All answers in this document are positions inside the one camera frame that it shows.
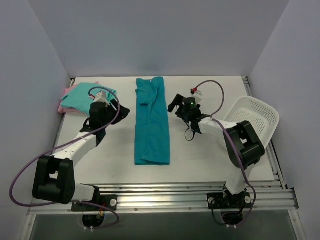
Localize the teal t shirt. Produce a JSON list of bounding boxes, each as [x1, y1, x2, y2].
[[134, 76, 171, 166]]

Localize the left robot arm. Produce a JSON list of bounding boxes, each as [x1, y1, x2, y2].
[[32, 99, 130, 210]]

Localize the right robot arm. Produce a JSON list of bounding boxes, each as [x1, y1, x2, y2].
[[167, 94, 265, 207]]

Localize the folded mint green t shirt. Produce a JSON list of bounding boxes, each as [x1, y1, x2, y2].
[[59, 81, 118, 116]]

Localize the folded pink t shirt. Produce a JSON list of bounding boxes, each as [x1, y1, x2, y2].
[[57, 80, 101, 114]]

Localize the white perforated plastic basket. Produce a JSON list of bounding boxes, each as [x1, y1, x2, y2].
[[223, 96, 280, 148]]

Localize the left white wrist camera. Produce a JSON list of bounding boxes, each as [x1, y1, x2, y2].
[[89, 90, 110, 106]]

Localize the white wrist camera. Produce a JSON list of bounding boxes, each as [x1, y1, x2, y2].
[[89, 90, 110, 106], [190, 88, 203, 104]]

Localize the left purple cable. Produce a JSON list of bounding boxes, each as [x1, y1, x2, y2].
[[8, 87, 122, 229]]

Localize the purple cable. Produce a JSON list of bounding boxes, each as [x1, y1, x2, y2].
[[8, 87, 122, 229], [193, 79, 257, 227]]

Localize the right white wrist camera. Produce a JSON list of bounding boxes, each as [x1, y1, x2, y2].
[[190, 88, 203, 104]]

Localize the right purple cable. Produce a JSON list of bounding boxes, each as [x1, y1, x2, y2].
[[193, 79, 257, 227]]

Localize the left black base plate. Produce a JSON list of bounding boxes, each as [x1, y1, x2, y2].
[[71, 193, 118, 212]]

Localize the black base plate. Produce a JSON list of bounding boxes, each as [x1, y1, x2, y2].
[[206, 190, 252, 210], [71, 193, 118, 212]]

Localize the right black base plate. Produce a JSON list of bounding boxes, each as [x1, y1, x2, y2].
[[206, 190, 252, 210]]

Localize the aluminium rail frame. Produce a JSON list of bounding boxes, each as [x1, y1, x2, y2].
[[27, 74, 300, 216]]

